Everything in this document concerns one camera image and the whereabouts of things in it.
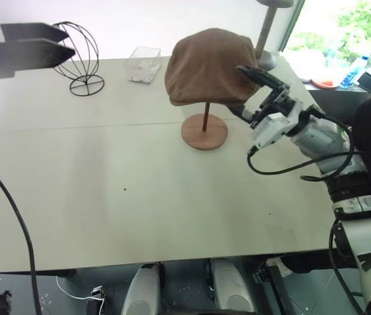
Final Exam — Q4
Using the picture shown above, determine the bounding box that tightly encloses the black wire hat stand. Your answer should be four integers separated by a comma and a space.
52, 21, 106, 97

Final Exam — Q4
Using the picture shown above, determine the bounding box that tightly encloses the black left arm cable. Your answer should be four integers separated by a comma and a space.
0, 150, 43, 315

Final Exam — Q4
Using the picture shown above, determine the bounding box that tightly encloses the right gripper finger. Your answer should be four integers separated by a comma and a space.
236, 64, 290, 99
227, 104, 250, 123

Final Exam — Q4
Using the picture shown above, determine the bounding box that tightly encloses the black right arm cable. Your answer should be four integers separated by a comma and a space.
246, 108, 362, 315

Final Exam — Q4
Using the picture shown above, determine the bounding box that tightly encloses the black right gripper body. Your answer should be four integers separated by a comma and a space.
243, 85, 300, 129

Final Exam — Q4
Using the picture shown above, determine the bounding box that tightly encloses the white floor cable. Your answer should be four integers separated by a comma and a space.
55, 275, 105, 302

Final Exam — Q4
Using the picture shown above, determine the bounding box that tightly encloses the grey rounded robot leg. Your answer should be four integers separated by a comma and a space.
210, 258, 256, 314
121, 263, 161, 315

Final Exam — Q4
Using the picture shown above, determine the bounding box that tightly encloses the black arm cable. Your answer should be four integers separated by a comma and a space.
0, 150, 43, 315
246, 108, 362, 315

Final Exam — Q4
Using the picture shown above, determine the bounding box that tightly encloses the wooden hat stand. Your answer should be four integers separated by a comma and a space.
181, 102, 229, 152

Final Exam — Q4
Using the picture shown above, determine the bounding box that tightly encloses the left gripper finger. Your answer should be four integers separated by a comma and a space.
0, 38, 76, 80
0, 22, 69, 43

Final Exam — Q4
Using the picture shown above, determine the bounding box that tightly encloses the brown cap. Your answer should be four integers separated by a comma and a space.
164, 28, 262, 108

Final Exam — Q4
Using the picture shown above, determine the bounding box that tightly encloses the grey metal stand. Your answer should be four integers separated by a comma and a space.
253, 0, 295, 71

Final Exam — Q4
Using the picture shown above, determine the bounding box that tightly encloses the blue water bottle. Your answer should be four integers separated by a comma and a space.
338, 54, 370, 90

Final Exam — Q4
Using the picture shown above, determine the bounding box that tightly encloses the clear plastic box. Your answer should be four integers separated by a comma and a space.
124, 46, 162, 85

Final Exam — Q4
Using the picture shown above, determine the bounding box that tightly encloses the red plate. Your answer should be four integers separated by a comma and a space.
310, 77, 341, 89

